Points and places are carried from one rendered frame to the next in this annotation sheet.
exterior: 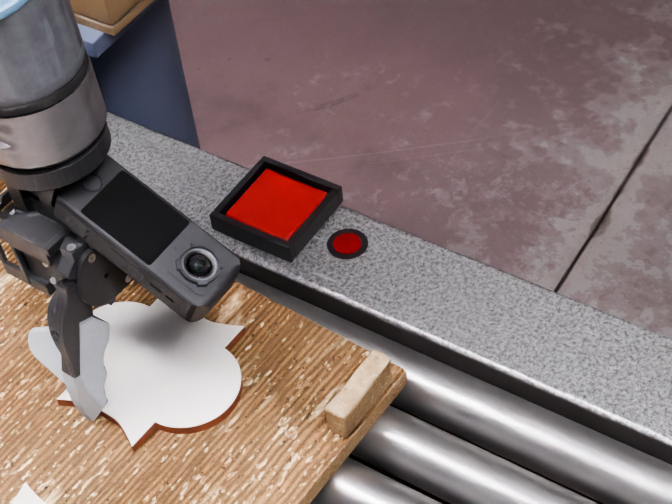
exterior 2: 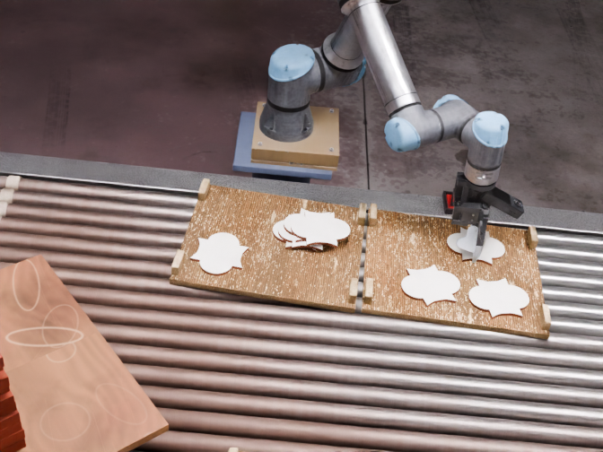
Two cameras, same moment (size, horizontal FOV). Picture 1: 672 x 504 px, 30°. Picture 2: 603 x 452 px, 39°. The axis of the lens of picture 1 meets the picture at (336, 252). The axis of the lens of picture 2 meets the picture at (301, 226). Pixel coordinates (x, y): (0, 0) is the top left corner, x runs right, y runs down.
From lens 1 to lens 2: 1.63 m
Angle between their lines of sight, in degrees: 29
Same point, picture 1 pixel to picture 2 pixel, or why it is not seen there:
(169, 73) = not seen: hidden behind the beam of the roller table
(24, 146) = (493, 178)
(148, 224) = (503, 195)
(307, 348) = (506, 232)
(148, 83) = not seen: hidden behind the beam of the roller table
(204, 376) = (492, 244)
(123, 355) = not seen: hidden behind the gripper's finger
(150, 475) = (500, 269)
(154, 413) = (489, 256)
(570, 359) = (559, 221)
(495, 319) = (535, 216)
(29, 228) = (470, 205)
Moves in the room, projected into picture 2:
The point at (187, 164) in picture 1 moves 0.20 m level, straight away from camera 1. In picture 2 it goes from (419, 199) to (362, 161)
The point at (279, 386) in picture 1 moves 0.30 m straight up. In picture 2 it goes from (508, 242) to (543, 141)
